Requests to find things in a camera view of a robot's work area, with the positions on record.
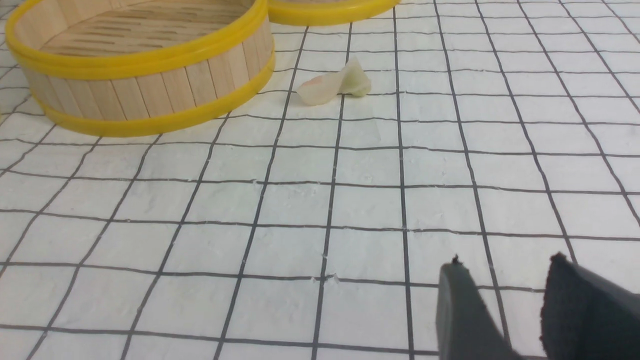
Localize white checkered tablecloth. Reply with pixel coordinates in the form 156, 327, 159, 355
0, 0, 640, 360

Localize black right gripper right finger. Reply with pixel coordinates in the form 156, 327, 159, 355
541, 253, 640, 360

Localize bamboo steamer tray yellow rims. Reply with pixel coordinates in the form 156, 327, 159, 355
6, 0, 275, 137

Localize pink white dumpling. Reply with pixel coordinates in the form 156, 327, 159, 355
295, 73, 343, 106

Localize green white dumpling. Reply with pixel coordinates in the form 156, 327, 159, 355
338, 58, 371, 97

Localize woven bamboo steamer lid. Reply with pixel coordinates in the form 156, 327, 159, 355
268, 0, 400, 27

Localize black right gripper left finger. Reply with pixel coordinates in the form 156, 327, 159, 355
435, 255, 522, 360

